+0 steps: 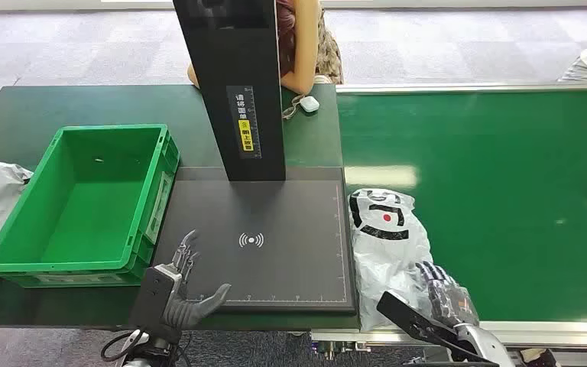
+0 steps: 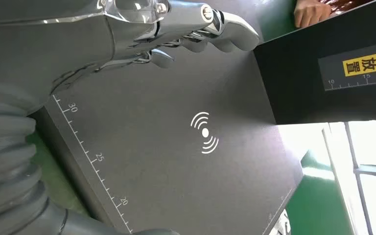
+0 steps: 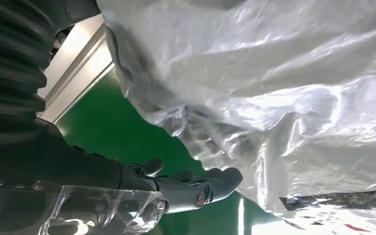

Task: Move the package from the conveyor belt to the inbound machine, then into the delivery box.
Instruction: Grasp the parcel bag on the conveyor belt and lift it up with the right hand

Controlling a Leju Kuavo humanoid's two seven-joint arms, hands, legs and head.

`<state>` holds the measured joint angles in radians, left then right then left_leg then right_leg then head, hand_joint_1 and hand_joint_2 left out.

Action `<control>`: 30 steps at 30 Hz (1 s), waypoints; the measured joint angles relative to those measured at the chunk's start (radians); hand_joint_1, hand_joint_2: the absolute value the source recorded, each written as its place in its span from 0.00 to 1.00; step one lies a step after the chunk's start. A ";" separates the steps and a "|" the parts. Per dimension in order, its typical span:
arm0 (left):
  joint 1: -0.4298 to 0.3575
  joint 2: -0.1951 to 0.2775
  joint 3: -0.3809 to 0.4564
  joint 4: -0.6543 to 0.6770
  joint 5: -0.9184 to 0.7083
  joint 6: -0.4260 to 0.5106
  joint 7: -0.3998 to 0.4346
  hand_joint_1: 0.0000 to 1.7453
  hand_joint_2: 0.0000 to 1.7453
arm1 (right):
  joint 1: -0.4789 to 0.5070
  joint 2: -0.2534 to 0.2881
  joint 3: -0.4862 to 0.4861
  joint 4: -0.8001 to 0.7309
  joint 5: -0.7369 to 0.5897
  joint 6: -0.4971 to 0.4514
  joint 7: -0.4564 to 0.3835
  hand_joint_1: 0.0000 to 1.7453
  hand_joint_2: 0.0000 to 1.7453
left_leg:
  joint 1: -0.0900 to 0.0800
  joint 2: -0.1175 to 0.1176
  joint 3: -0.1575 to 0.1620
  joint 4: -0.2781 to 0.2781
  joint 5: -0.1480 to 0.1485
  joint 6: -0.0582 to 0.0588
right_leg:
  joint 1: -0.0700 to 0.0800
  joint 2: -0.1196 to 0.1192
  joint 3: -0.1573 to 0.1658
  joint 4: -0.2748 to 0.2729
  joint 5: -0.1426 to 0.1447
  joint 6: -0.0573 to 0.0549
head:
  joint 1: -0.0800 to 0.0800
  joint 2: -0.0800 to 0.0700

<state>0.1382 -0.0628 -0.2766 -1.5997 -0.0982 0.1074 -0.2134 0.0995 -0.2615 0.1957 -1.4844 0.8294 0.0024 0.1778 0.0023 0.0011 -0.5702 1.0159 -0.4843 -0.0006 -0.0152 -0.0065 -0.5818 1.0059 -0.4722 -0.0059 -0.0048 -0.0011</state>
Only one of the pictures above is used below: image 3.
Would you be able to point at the green conveyor belt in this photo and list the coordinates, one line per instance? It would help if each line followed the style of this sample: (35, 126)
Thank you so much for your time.
(110, 129)

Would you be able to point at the clear plastic camera guard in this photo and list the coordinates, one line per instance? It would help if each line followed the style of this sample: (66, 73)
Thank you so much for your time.
(87, 211)

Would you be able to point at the aluminium conveyor side rail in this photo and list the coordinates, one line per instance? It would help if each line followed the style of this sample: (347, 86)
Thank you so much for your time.
(74, 65)

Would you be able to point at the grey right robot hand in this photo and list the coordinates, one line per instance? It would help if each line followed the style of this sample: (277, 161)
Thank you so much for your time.
(87, 168)

